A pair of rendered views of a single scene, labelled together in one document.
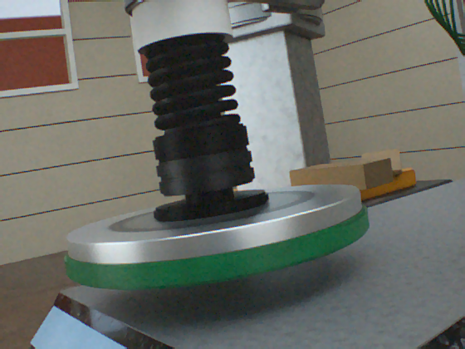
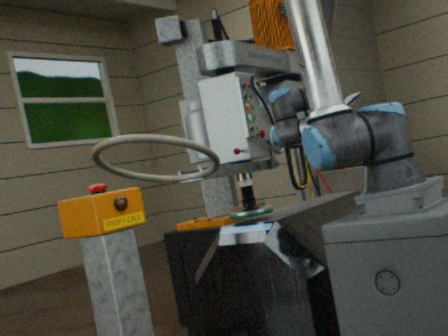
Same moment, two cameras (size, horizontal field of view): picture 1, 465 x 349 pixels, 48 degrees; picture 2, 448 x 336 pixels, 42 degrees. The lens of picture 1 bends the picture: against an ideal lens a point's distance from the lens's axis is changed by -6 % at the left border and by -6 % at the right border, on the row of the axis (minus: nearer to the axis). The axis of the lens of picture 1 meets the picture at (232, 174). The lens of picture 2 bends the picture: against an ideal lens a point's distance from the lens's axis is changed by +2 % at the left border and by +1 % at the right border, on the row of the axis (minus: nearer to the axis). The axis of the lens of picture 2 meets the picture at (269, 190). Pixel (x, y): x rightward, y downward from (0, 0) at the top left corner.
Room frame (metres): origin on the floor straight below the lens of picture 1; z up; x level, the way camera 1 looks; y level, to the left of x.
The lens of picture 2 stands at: (-2.28, 0.94, 1.08)
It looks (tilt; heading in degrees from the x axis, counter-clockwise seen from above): 3 degrees down; 339
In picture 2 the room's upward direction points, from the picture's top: 10 degrees counter-clockwise
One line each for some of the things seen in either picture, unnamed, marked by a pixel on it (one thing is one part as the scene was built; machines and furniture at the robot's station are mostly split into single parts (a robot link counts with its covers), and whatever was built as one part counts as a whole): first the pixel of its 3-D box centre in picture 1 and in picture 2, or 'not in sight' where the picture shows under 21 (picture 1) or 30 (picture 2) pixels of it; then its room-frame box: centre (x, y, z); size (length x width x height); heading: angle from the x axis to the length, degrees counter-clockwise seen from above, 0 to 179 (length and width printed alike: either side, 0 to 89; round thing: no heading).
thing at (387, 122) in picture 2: not in sight; (382, 131); (-0.69, -0.10, 1.11); 0.17 x 0.15 x 0.18; 85
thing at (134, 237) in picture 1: (212, 218); (250, 210); (0.40, 0.02, 0.85); 0.21 x 0.21 x 0.01
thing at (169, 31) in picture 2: not in sight; (171, 30); (1.31, 0.00, 2.00); 0.20 x 0.18 x 0.15; 32
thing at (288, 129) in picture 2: not in sight; (290, 133); (-0.26, 0.03, 1.17); 0.12 x 0.09 x 0.10; 41
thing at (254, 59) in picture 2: not in sight; (256, 67); (0.63, -0.24, 1.60); 0.96 x 0.25 x 0.17; 132
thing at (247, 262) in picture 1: (213, 223); (250, 211); (0.40, 0.02, 0.85); 0.22 x 0.22 x 0.04
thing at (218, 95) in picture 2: not in sight; (242, 122); (0.45, -0.04, 1.30); 0.36 x 0.22 x 0.45; 132
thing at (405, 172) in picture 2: not in sight; (393, 171); (-0.69, -0.12, 0.98); 0.19 x 0.19 x 0.10
